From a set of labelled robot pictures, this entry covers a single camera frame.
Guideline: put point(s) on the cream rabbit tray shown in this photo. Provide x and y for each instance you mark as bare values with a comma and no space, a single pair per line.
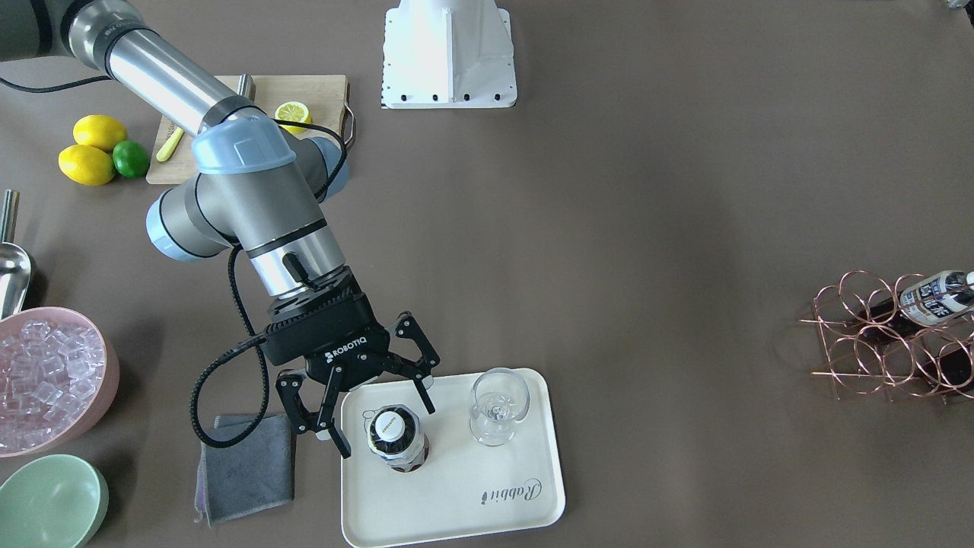
463,488

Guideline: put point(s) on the yellow plastic knife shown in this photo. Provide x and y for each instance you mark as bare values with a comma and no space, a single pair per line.
170,144

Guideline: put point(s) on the grey folded cloth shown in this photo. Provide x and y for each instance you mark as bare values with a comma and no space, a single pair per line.
251,476

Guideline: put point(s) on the pink bowl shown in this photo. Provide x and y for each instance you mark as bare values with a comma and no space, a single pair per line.
108,386

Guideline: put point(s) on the clear wine glass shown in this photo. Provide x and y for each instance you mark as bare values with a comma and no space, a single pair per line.
498,403

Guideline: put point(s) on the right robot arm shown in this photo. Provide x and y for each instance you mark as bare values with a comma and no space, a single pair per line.
256,191

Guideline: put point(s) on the tea bottle white cap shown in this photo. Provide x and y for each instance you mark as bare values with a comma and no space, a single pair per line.
395,434
930,302

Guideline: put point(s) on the half lemon slice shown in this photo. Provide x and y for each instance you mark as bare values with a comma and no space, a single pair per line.
293,116

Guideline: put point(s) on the steel muddler black tip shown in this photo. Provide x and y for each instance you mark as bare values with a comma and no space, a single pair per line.
246,86

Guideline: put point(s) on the green lime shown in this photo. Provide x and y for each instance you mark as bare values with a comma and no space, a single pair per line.
131,159

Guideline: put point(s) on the steel ice scoop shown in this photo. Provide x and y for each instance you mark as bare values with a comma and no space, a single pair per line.
16,263

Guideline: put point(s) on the green ceramic bowl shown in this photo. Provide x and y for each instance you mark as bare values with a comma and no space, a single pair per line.
54,501

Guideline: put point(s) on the copper wire bottle basket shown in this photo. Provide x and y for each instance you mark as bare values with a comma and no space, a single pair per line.
861,358

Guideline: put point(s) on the bamboo cutting board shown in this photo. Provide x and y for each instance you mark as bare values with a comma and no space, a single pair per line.
325,95

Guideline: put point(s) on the clear ice cubes pile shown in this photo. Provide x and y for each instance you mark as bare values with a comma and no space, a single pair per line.
51,372

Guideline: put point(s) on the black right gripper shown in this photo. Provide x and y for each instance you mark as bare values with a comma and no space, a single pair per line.
352,366

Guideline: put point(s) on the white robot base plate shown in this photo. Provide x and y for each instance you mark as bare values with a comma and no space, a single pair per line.
448,55

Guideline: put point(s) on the yellow lemon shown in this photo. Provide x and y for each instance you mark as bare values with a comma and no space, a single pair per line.
86,165
99,131

